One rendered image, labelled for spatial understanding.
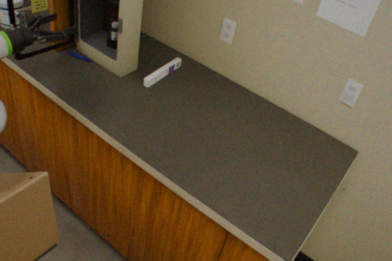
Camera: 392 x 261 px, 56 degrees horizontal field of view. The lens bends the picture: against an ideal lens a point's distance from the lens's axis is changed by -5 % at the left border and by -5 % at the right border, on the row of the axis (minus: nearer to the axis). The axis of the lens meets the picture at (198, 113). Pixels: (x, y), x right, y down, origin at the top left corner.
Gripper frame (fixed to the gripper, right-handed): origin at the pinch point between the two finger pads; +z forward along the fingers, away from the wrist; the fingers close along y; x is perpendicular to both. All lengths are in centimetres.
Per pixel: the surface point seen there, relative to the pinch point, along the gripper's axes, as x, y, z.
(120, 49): 13.2, -13.4, 19.5
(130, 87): 28.1, -22.5, 17.8
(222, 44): 14, -39, 63
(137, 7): -4.9, -14.2, 27.2
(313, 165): 28, -106, 36
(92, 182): 71, -24, -7
